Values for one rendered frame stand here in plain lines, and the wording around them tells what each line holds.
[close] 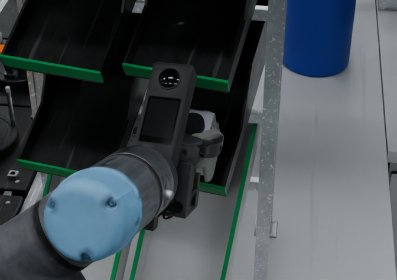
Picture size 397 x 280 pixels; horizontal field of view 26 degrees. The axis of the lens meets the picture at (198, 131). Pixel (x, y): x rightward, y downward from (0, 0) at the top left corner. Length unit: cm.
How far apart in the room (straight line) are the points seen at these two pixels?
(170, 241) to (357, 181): 53
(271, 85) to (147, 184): 40
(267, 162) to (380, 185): 48
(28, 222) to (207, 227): 49
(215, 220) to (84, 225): 53
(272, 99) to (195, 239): 23
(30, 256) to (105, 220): 9
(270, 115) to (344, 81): 79
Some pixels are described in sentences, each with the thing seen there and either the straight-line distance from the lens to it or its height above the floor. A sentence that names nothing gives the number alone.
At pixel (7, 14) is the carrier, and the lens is 201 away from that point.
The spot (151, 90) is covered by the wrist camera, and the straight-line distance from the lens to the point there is 92.
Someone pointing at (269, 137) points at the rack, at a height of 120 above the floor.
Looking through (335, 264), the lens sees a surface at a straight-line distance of 150.
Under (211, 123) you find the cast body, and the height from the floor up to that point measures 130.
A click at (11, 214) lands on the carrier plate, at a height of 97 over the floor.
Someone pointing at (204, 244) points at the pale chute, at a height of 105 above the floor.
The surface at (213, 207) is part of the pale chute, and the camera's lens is 124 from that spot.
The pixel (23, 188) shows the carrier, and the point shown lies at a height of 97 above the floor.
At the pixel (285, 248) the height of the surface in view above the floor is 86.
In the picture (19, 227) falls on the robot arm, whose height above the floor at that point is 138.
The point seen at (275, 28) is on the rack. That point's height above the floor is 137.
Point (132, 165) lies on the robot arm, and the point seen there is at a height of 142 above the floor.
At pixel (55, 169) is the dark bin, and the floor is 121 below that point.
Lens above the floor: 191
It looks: 36 degrees down
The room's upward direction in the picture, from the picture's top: straight up
